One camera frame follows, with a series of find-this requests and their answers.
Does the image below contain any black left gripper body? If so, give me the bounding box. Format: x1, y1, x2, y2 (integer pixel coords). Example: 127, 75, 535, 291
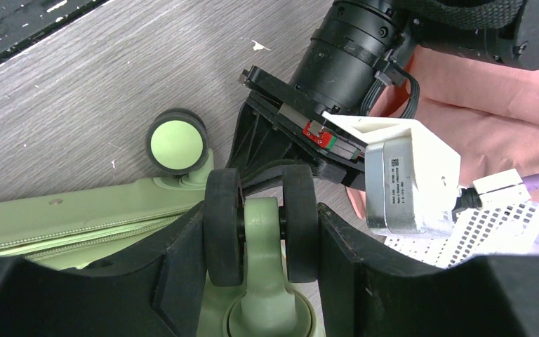
227, 66, 365, 191

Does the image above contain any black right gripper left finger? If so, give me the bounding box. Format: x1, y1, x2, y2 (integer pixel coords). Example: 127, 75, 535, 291
65, 203, 206, 336

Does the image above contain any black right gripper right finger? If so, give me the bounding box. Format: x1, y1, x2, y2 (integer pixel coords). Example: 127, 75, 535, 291
318, 203, 465, 336

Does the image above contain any green ribbed hard-shell suitcase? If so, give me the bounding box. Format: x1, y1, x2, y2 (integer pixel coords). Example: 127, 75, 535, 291
0, 109, 323, 336

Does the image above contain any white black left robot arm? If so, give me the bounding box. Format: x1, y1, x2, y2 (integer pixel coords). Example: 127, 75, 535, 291
227, 1, 539, 194

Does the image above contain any pink cloth garment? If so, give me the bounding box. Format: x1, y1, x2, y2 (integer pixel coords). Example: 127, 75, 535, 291
346, 44, 539, 220

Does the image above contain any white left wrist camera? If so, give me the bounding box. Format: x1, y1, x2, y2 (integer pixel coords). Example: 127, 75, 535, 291
322, 112, 531, 238

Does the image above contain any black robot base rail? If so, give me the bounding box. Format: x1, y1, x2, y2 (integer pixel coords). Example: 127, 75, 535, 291
0, 0, 105, 63

